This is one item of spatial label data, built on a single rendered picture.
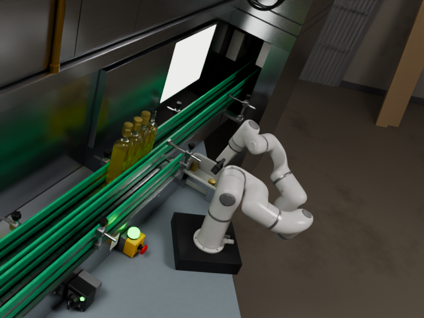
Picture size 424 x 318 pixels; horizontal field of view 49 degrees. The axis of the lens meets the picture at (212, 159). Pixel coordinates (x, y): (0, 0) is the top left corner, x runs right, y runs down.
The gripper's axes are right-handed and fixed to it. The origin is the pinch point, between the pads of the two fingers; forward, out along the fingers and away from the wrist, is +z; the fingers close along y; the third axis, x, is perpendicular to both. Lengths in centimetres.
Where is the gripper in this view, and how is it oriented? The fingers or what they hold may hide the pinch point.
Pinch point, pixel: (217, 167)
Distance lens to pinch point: 209.3
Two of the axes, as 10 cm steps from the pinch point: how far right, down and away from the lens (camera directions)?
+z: -5.0, 6.2, 6.1
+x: 7.5, 6.6, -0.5
